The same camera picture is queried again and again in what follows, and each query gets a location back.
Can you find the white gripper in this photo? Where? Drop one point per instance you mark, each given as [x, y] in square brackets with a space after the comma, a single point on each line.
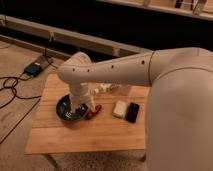
[81, 94]

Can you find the white sponge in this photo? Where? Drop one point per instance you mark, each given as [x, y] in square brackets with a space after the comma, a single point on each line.
[120, 109]

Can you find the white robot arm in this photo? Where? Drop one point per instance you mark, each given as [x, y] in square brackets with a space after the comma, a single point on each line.
[179, 108]

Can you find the red brown sausage toy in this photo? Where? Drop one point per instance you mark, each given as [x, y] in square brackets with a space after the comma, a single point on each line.
[91, 113]

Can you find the black bowl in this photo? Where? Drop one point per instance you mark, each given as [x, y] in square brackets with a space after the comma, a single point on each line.
[64, 110]

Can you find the clear plastic bottle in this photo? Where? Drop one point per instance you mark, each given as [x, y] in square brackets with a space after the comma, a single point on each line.
[105, 87]

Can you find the wooden table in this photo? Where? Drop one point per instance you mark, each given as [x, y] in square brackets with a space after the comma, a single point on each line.
[102, 133]

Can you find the black phone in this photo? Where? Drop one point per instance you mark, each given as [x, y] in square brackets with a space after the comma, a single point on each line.
[132, 112]

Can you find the black power adapter box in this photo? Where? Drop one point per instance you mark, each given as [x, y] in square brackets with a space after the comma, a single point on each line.
[33, 69]

